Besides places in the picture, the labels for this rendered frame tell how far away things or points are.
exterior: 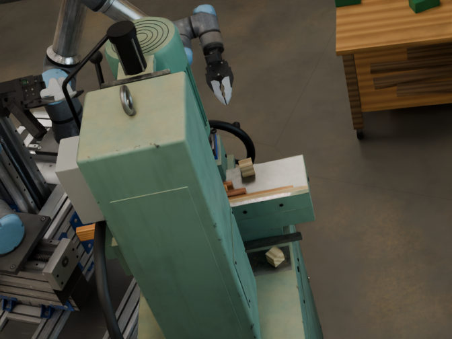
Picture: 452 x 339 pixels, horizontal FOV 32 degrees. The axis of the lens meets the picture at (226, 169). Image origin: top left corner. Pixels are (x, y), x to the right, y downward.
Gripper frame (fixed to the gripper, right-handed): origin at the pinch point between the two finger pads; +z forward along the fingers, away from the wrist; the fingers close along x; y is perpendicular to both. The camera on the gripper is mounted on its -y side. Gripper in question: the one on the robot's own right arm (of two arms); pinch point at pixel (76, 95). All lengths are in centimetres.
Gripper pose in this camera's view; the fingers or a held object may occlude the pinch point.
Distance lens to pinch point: 199.6
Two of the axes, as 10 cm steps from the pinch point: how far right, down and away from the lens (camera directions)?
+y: -2.1, -9.7, -1.2
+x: 1.0, -1.4, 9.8
